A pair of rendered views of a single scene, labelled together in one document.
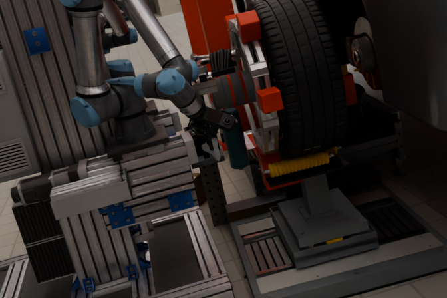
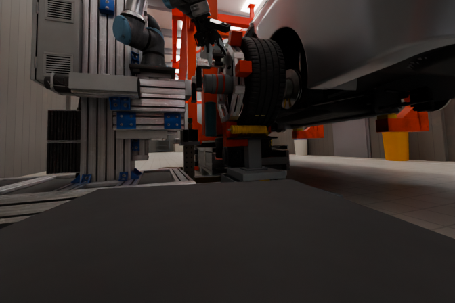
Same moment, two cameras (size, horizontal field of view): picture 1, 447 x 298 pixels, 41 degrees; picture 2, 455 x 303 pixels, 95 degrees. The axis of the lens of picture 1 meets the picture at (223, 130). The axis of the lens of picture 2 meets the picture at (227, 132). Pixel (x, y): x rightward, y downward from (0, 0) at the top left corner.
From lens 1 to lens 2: 1.34 m
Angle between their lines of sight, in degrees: 23
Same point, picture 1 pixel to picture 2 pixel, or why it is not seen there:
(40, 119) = (91, 52)
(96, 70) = (138, 0)
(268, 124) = (238, 87)
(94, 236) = (103, 143)
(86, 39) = not seen: outside the picture
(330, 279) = not seen: hidden behind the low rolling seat
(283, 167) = (240, 127)
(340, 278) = not seen: hidden behind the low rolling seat
